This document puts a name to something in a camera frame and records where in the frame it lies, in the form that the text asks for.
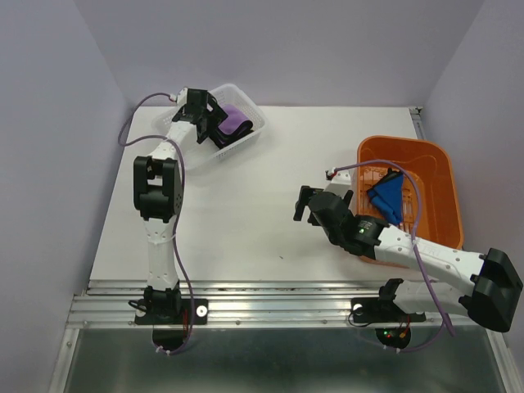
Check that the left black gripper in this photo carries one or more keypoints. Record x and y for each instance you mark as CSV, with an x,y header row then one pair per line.
x,y
215,118

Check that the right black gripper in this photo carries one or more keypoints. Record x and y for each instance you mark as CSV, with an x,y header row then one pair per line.
x,y
305,193

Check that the purple black-edged towel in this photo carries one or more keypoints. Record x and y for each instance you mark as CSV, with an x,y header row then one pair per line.
x,y
234,128

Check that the blue towel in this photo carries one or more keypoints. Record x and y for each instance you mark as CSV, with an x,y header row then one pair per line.
x,y
386,196

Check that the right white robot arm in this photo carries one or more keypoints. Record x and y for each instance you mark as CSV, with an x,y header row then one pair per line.
x,y
484,287

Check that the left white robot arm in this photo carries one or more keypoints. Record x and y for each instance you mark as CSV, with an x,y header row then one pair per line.
x,y
158,183

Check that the white plastic basket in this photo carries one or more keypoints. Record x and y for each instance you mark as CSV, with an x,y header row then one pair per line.
x,y
197,155

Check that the orange plastic tub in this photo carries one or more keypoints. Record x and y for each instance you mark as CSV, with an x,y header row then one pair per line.
x,y
430,167

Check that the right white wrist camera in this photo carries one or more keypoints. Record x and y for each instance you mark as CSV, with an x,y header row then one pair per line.
x,y
339,182

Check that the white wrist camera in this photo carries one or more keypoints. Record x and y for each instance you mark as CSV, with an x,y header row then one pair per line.
x,y
180,98
339,182

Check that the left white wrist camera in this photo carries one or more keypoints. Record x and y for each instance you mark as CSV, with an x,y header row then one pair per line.
x,y
180,98

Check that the aluminium mounting rail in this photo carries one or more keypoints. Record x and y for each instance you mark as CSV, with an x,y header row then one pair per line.
x,y
224,305

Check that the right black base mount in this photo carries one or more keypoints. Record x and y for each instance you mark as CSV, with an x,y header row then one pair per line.
x,y
366,311

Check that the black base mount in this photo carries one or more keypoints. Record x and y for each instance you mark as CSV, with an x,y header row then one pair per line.
x,y
366,311
171,329

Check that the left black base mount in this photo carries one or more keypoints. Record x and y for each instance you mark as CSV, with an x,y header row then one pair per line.
x,y
171,329

